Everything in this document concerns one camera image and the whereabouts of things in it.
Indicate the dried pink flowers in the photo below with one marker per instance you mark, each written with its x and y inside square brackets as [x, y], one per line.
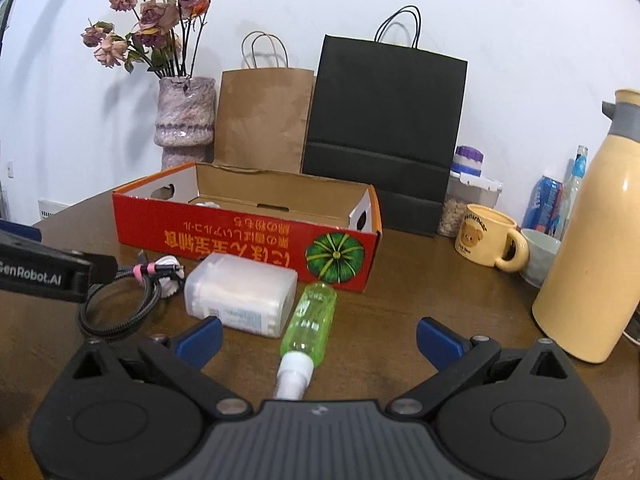
[150, 15]

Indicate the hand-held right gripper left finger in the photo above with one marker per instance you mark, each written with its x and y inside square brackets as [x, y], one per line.
[200, 342]

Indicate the green spray bottle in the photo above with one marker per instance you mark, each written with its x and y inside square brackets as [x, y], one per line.
[310, 320]

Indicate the translucent cotton swab box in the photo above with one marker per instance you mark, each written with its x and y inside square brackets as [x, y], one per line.
[240, 290]

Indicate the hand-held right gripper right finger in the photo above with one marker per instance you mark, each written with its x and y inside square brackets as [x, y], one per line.
[440, 342]

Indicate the clear jar purple lid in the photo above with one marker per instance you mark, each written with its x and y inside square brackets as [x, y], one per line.
[452, 210]

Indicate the brown paper bag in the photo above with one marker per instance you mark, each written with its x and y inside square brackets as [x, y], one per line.
[260, 120]

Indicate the blue snack packet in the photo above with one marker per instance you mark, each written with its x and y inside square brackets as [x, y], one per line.
[545, 200]

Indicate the cream thermos flask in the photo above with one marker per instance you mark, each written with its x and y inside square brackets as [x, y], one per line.
[590, 240]

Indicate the pink textured vase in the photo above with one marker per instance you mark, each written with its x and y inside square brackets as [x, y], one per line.
[185, 110]

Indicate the clear glass bottle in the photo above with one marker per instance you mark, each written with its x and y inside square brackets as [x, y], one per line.
[575, 180]

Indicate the cream bear mug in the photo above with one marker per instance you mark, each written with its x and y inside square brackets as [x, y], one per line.
[480, 240]

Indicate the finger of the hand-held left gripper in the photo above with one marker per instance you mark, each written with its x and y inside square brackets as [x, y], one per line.
[17, 231]
[50, 272]

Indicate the white object in box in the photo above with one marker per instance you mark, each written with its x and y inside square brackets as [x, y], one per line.
[207, 205]

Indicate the pale grey cup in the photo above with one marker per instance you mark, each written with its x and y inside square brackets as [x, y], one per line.
[540, 260]

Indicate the red cardboard box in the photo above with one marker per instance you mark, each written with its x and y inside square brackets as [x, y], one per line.
[225, 240]

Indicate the white wall socket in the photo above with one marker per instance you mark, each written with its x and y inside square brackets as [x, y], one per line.
[10, 168]

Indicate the black paper bag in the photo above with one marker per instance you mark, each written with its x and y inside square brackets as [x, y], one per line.
[385, 110]

